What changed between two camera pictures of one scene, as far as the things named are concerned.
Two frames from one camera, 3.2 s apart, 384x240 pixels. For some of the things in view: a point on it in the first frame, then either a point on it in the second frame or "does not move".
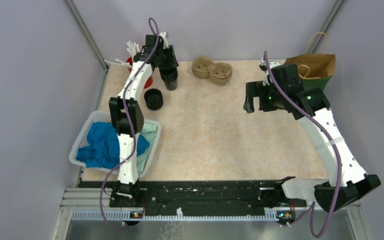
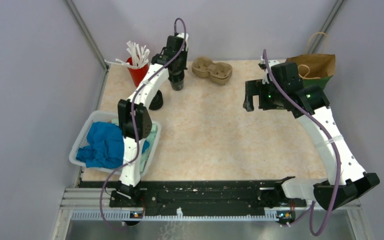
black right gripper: x=257 y=88 does not move
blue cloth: x=102 y=148 does not move
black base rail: x=266 y=193 does not move
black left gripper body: x=166 y=56 -> x=182 y=59
